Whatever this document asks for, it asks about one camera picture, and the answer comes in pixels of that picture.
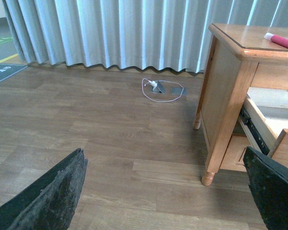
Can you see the wooden drawer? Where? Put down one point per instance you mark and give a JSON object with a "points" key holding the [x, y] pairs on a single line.
{"points": [[267, 124], [233, 158]]}

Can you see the grey floor sign sticker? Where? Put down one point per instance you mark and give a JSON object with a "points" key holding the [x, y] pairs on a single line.
{"points": [[7, 70]]}

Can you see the white plug on floor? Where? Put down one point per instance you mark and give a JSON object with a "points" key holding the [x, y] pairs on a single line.
{"points": [[152, 83]]}

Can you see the wooden nightstand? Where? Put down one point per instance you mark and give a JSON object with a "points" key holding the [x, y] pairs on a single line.
{"points": [[240, 63]]}

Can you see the pink marker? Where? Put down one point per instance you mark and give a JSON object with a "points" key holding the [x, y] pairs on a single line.
{"points": [[277, 39]]}

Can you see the closed floor outlet cover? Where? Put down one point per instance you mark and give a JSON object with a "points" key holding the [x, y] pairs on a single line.
{"points": [[179, 91]]}

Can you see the light blue curtain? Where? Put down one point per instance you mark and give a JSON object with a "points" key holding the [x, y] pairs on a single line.
{"points": [[130, 33]]}

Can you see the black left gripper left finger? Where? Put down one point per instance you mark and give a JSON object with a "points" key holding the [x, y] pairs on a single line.
{"points": [[49, 203]]}

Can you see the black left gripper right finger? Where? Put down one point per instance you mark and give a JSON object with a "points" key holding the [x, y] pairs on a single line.
{"points": [[269, 188]]}

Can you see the open floor outlet box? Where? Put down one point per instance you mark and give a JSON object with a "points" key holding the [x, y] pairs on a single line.
{"points": [[159, 88]]}

